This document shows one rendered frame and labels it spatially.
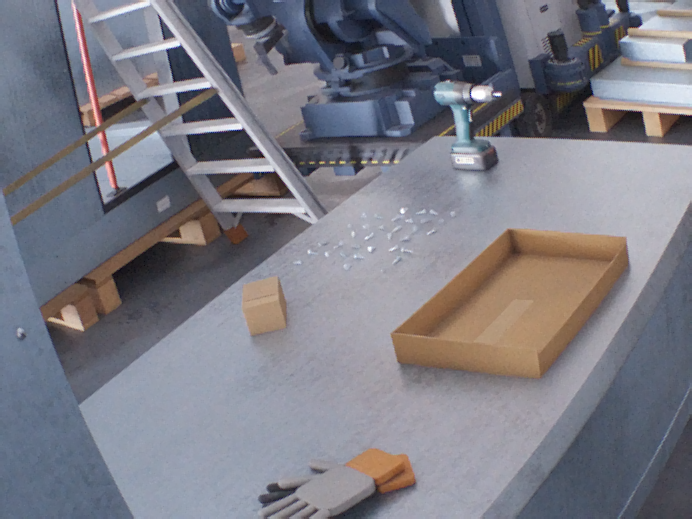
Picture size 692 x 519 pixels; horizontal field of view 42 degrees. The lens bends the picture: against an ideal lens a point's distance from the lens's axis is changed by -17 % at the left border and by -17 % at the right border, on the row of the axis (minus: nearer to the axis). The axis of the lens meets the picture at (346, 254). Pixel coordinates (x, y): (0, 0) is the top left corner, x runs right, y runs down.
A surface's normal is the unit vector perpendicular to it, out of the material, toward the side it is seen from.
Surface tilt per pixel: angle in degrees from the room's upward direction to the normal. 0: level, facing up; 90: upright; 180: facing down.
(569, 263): 0
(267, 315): 90
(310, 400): 0
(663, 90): 90
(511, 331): 0
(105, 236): 90
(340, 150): 90
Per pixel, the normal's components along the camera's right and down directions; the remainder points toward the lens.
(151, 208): 0.76, 0.07
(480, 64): -0.55, 0.44
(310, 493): -0.24, -0.89
